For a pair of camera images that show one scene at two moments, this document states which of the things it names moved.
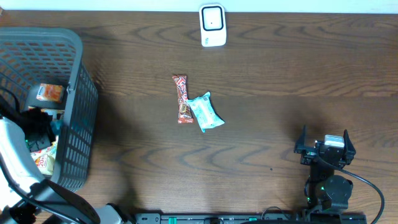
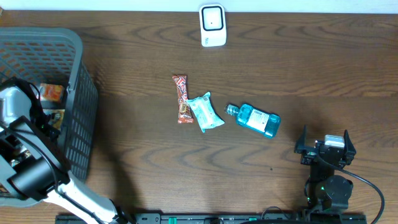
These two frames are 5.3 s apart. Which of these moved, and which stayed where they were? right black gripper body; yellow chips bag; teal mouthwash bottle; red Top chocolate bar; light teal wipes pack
Moved: teal mouthwash bottle; yellow chips bag
Stayed: right black gripper body; light teal wipes pack; red Top chocolate bar
